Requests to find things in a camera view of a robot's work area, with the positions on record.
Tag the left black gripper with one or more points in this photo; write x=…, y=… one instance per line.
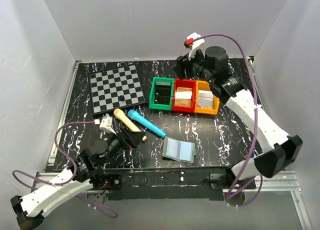
x=128, y=138

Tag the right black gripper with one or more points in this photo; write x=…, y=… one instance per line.
x=180, y=65

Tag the grey-green card holder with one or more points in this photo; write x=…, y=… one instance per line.
x=178, y=152

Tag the light blue credit cards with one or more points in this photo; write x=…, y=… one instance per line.
x=179, y=150

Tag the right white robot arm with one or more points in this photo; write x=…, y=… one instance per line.
x=279, y=148

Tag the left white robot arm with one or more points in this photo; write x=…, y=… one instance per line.
x=87, y=172

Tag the black cards in green bin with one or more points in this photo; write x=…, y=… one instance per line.
x=162, y=93

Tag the brown cards in red bin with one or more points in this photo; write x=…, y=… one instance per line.
x=183, y=97

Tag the white cards in orange bin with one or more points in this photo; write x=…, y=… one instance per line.
x=205, y=99

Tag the red plastic bin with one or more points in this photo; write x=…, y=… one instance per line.
x=184, y=83

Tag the blue plastic marker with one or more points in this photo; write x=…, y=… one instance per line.
x=134, y=115

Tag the green plastic bin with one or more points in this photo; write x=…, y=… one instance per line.
x=154, y=106

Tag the black chess pawn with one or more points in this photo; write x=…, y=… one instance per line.
x=121, y=98

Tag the orange plastic bin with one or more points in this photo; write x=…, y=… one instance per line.
x=203, y=85

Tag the black front base bar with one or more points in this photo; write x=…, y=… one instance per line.
x=162, y=183

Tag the black grey chessboard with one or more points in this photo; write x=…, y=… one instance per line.
x=107, y=86

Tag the cream wooden handle tool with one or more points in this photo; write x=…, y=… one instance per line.
x=120, y=115

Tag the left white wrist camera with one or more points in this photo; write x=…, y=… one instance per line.
x=105, y=124

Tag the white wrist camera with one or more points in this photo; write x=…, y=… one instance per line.
x=193, y=42
x=105, y=124

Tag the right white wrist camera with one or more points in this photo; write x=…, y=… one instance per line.
x=193, y=42

